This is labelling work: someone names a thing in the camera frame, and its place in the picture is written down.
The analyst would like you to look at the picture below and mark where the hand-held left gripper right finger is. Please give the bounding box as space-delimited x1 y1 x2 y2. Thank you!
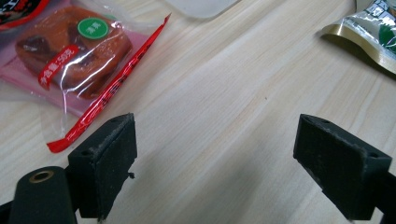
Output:
292 113 393 222

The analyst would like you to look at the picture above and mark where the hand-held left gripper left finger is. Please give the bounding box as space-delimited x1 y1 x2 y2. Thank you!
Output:
67 112 138 222

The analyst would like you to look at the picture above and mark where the clear cake packet red edge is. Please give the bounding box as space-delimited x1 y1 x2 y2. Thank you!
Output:
0 0 173 154

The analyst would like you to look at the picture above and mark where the green and white snack packet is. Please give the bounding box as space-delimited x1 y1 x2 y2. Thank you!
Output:
320 0 396 76

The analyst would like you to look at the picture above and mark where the red and black snack packet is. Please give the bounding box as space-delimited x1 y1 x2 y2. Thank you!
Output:
0 0 51 32

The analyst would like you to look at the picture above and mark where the clear plastic container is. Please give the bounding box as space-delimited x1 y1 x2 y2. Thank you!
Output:
163 0 243 20

